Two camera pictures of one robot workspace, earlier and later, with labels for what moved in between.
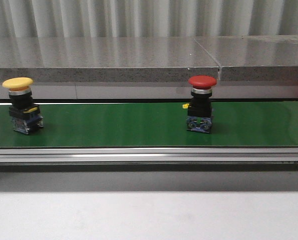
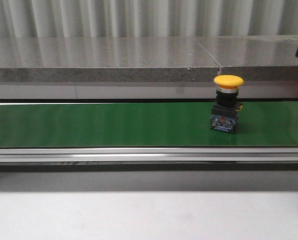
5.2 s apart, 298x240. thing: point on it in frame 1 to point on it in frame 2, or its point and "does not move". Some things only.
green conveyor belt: (237, 124) does not move
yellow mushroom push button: (26, 116) to (224, 114)
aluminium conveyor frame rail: (257, 159) does not move
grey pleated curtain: (146, 18) does not move
